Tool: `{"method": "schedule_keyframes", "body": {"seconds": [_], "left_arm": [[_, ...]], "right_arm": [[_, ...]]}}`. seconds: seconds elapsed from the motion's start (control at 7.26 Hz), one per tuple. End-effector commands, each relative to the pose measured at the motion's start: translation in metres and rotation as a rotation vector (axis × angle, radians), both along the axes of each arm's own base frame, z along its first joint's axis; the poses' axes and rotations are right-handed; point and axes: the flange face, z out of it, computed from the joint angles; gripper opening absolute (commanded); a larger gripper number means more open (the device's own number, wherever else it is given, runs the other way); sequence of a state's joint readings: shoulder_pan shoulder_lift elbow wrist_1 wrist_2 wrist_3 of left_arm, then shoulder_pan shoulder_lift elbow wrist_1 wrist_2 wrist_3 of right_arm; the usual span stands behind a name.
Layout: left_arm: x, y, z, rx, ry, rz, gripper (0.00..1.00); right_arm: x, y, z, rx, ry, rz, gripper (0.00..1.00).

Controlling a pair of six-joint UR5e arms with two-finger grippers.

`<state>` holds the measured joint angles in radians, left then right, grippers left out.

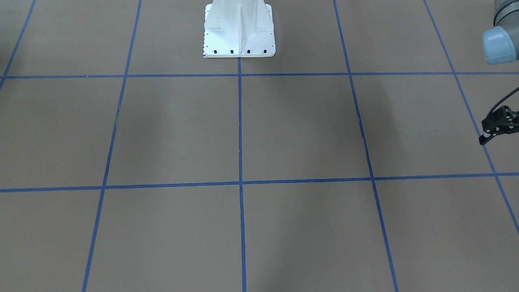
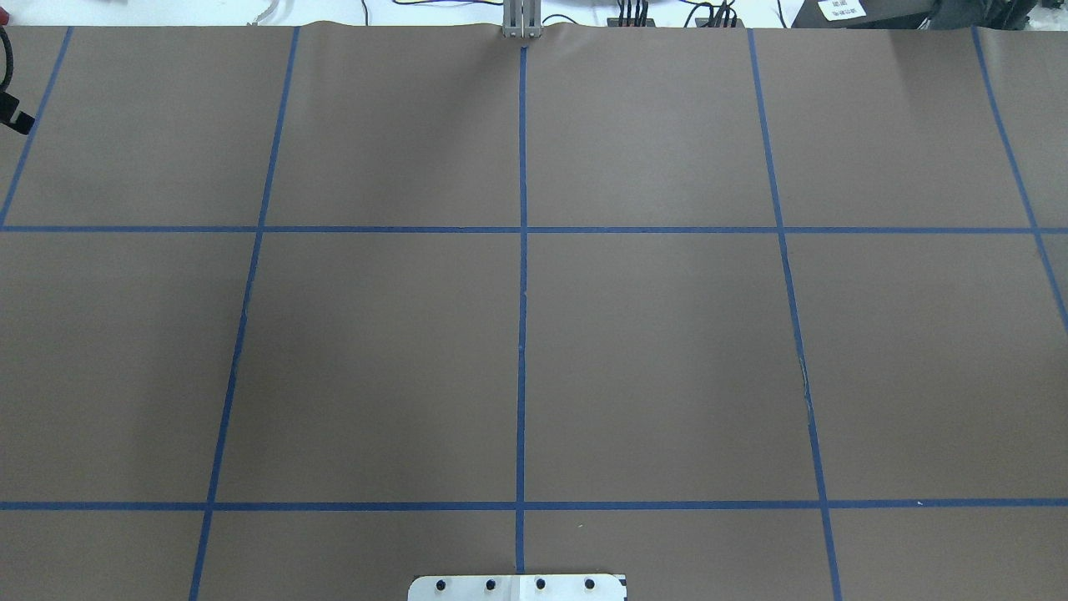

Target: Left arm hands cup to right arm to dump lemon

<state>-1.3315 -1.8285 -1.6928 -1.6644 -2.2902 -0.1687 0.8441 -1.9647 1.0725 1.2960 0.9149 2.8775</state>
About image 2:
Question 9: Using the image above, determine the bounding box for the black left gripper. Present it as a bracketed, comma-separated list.
[0, 90, 35, 135]

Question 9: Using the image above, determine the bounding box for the black computer monitor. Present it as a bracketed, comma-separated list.
[786, 1, 1045, 31]

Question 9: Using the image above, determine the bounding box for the aluminium frame post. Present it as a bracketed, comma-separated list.
[502, 0, 544, 39]

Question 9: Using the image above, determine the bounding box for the white camera pedestal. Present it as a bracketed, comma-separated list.
[407, 573, 628, 600]

